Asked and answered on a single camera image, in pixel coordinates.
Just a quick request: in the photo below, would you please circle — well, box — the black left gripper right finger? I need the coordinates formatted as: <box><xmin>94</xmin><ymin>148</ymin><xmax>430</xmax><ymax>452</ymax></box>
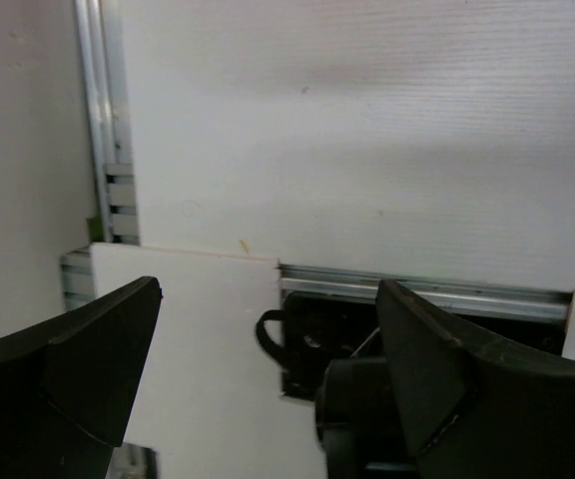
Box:
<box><xmin>376</xmin><ymin>279</ymin><xmax>575</xmax><ymax>479</ymax></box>

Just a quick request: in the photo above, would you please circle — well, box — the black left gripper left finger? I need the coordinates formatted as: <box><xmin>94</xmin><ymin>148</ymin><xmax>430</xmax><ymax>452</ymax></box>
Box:
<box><xmin>0</xmin><ymin>276</ymin><xmax>163</xmax><ymax>478</ymax></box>

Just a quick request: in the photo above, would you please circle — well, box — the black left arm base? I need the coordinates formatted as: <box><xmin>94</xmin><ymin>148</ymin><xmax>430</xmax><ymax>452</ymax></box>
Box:
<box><xmin>255</xmin><ymin>291</ymin><xmax>568</xmax><ymax>400</ymax></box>

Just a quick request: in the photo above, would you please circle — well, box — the aluminium table frame rail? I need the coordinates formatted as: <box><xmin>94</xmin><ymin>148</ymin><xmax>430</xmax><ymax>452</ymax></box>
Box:
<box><xmin>74</xmin><ymin>1</ymin><xmax>572</xmax><ymax>324</ymax></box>

